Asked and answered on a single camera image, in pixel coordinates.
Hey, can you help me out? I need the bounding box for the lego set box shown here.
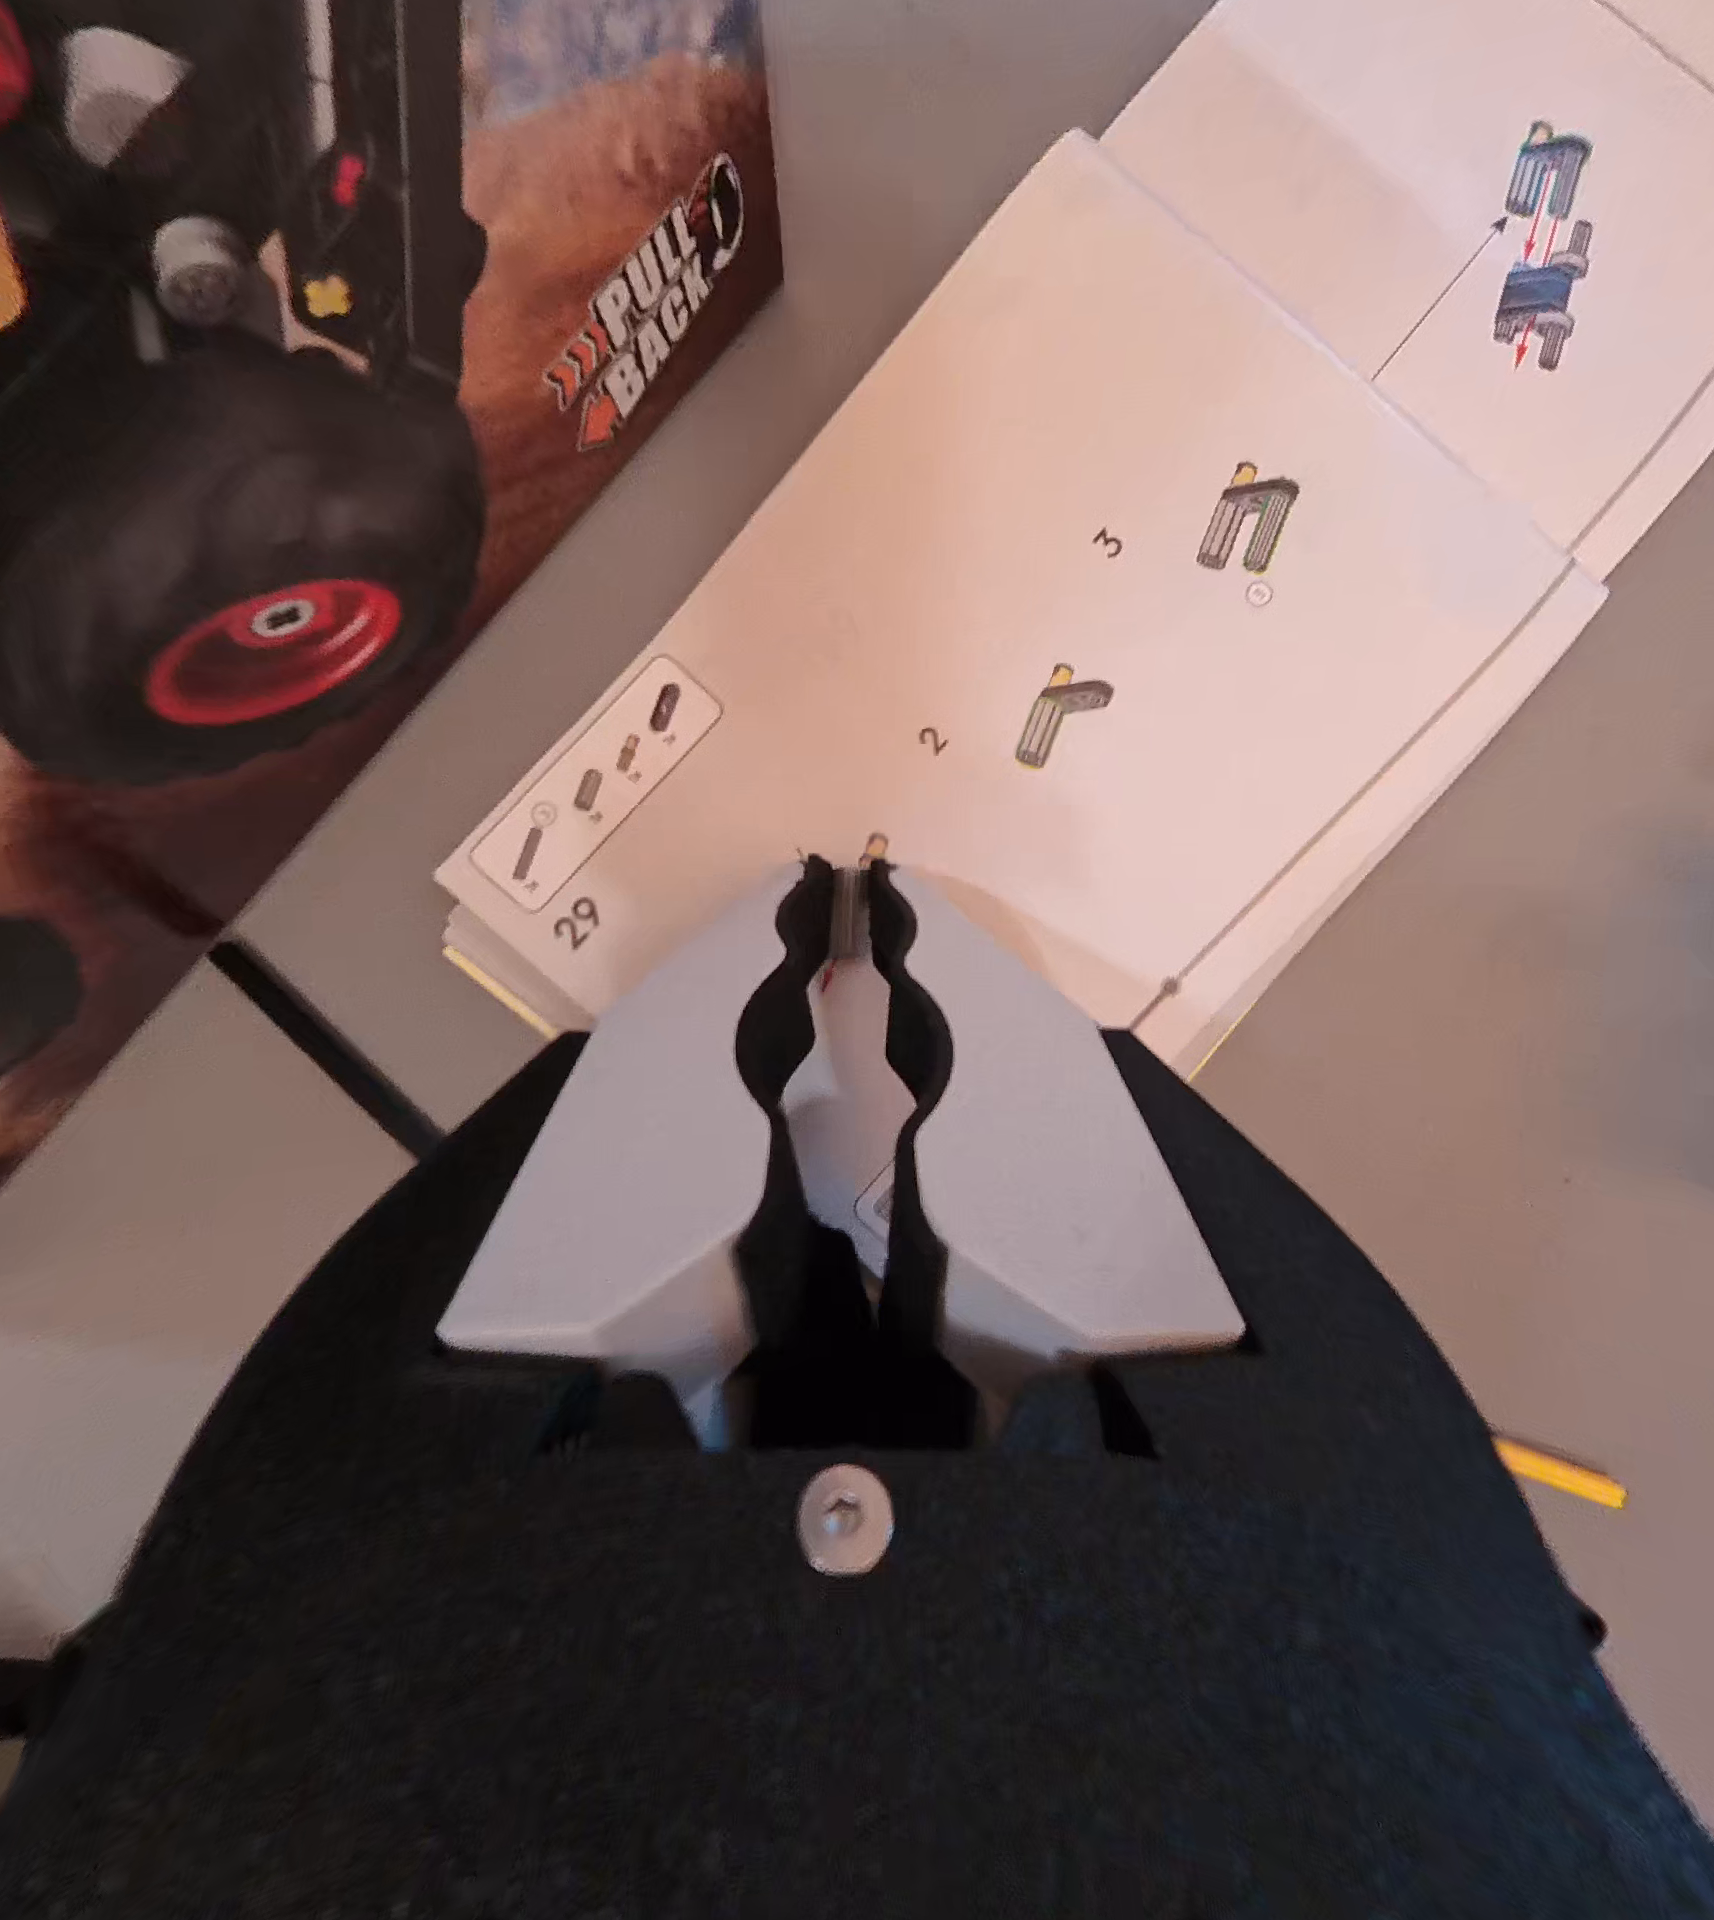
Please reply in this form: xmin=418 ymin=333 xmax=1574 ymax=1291
xmin=0 ymin=0 xmax=785 ymax=1314

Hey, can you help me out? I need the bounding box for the yellow lego piece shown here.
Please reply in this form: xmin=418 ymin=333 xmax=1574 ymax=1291
xmin=1490 ymin=1436 xmax=1625 ymax=1512

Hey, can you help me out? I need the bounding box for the black lego axle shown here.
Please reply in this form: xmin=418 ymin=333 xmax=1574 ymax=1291
xmin=201 ymin=941 xmax=446 ymax=1160

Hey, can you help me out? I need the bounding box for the white lego instruction booklet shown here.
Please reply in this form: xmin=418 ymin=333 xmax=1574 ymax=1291
xmin=430 ymin=0 xmax=1714 ymax=1085

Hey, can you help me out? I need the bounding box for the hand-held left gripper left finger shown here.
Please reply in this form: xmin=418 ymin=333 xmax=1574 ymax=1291
xmin=435 ymin=861 xmax=830 ymax=1453

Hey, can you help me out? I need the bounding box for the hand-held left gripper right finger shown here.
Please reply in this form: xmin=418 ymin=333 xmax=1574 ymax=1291
xmin=867 ymin=861 xmax=1247 ymax=1432

